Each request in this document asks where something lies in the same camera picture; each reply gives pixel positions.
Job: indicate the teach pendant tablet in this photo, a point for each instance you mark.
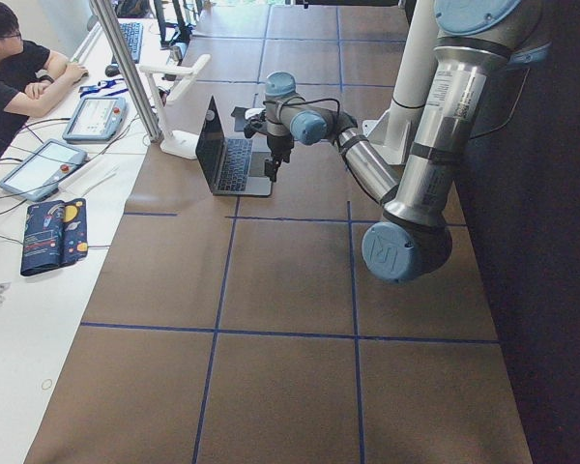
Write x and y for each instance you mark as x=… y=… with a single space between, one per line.
x=39 y=175
x=95 y=119

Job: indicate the person in black shirt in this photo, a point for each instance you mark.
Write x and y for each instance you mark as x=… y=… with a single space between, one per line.
x=33 y=78

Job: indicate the black mouse pad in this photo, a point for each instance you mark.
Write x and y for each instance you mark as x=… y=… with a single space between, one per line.
x=238 y=114

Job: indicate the aluminium frame post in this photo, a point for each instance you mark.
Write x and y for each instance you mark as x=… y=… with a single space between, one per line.
x=110 y=25

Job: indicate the far teach pendant tablet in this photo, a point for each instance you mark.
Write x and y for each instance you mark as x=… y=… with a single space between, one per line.
x=95 y=119

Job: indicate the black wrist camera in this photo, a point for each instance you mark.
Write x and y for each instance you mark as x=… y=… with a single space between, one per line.
x=255 y=125

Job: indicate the near teach pendant tablet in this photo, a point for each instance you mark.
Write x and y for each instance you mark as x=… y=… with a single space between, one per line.
x=39 y=175

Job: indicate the black keyboard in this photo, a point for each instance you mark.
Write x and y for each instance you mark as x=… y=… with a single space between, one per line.
x=133 y=35

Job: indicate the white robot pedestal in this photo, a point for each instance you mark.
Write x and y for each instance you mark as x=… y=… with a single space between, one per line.
x=393 y=133

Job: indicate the white computer mouse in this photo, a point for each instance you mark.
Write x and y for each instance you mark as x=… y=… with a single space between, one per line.
x=254 y=113

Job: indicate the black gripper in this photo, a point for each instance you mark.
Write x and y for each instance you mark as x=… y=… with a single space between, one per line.
x=277 y=145

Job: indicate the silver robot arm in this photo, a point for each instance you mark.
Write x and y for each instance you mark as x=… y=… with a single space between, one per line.
x=407 y=161

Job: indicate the dark blue space-print pouch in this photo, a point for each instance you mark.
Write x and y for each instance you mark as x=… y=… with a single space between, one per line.
x=55 y=236

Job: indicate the white desk lamp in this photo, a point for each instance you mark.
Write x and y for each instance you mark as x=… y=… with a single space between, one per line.
x=175 y=142

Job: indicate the grey laptop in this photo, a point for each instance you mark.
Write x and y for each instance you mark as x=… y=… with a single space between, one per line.
x=231 y=166

